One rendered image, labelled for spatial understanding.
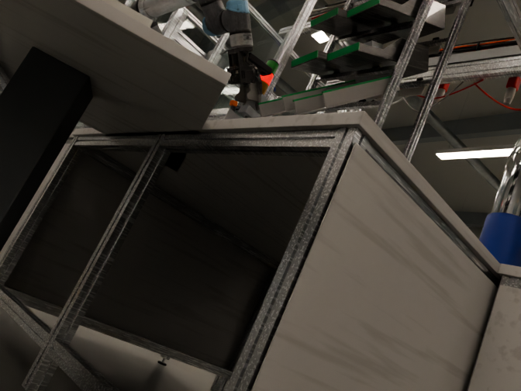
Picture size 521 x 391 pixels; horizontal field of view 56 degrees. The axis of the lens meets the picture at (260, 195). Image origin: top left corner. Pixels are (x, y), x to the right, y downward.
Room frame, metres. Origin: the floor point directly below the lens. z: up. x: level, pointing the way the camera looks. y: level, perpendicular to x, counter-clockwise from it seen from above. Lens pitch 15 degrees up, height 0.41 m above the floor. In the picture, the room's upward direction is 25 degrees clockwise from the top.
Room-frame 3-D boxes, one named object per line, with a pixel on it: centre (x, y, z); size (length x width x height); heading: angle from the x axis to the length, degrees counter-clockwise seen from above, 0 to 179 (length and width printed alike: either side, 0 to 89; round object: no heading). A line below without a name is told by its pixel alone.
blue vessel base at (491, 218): (1.60, -0.85, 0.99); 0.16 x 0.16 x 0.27
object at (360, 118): (1.85, -0.19, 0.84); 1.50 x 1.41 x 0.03; 39
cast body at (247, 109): (1.57, 0.15, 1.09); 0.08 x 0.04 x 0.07; 129
